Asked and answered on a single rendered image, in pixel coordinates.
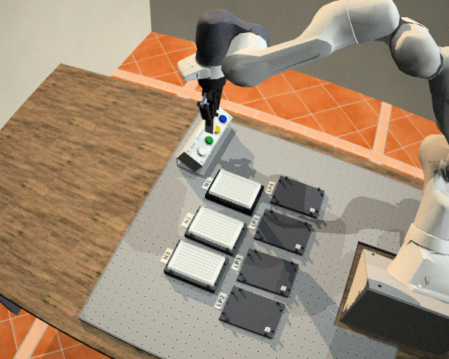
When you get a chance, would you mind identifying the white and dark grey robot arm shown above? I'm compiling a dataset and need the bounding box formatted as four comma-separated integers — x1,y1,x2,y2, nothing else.
177,0,449,302

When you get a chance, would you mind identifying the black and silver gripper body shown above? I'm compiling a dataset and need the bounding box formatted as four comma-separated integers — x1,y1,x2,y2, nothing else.
198,77,226,101

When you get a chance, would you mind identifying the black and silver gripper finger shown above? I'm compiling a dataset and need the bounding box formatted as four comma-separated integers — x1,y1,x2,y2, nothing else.
197,91,217,135
214,88,223,132

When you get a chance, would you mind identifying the white deck label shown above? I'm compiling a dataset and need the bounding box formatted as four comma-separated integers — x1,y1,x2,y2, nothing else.
231,255,243,271
265,181,275,195
201,177,213,190
181,213,194,228
160,248,173,264
248,215,260,230
214,292,227,309

